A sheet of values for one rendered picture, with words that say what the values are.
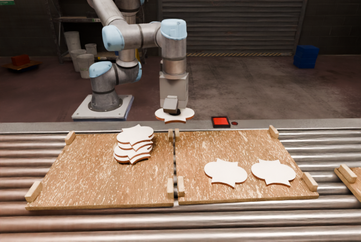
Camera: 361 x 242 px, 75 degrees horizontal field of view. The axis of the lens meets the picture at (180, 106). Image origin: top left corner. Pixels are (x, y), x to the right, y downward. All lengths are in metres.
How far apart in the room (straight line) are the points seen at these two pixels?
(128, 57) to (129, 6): 0.26
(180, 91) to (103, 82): 0.60
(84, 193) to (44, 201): 0.11
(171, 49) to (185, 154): 0.38
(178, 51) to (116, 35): 0.19
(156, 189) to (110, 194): 0.13
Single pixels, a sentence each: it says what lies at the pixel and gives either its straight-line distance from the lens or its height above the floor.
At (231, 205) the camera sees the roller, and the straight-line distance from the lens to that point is 0.74.
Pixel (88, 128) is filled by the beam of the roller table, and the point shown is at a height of 0.92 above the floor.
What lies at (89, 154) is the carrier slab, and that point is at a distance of 0.92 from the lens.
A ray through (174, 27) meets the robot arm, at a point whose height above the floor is 1.37.
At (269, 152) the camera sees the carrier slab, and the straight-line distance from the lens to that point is 0.92.
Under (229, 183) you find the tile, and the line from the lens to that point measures 0.75.
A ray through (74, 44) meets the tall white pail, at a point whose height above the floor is 0.39.
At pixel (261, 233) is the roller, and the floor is 0.92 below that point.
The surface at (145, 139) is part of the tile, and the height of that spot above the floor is 0.99.
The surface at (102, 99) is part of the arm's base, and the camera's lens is 1.29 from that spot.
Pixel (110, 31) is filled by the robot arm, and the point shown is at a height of 1.36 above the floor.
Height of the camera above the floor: 1.47
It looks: 27 degrees down
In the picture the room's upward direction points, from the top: straight up
